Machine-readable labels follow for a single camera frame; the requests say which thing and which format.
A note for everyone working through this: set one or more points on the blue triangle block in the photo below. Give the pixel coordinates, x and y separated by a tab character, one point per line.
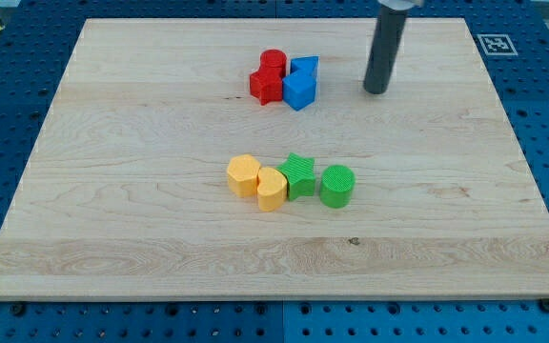
305	64

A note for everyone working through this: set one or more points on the yellow heart block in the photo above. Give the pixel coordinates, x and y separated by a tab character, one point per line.
271	189

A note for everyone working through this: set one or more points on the green star block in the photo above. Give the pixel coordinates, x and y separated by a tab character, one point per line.
300	174

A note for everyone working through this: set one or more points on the red cylinder block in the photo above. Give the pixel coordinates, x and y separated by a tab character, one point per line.
274	60

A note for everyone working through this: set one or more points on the blue cube block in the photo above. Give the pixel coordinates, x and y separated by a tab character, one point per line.
299	90

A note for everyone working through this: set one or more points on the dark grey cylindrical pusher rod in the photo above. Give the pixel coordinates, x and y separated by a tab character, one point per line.
390	25

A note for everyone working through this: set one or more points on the light wooden board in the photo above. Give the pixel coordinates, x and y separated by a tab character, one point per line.
125	196

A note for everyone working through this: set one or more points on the white fiducial marker tag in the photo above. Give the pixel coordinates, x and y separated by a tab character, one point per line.
497	44

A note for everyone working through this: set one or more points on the green cylinder block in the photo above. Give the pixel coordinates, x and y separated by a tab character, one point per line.
337	186

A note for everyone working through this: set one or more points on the silver rod mount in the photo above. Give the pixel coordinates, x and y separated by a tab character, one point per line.
401	4

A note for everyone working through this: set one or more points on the red star block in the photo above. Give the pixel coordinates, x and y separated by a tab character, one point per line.
266	85

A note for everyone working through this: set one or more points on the yellow hexagon block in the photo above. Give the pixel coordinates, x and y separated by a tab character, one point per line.
242	174

